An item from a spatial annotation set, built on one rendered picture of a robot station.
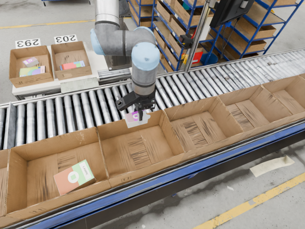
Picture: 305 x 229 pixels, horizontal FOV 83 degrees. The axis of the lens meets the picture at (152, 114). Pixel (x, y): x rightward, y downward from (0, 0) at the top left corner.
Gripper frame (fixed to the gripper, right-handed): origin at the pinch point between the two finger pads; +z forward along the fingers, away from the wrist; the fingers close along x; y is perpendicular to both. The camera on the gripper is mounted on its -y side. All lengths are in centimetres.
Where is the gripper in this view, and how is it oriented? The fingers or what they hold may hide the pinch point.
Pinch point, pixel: (136, 117)
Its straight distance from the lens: 84.5
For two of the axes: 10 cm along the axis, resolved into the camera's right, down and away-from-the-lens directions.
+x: -3.7, -7.7, 5.2
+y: 9.2, -2.4, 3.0
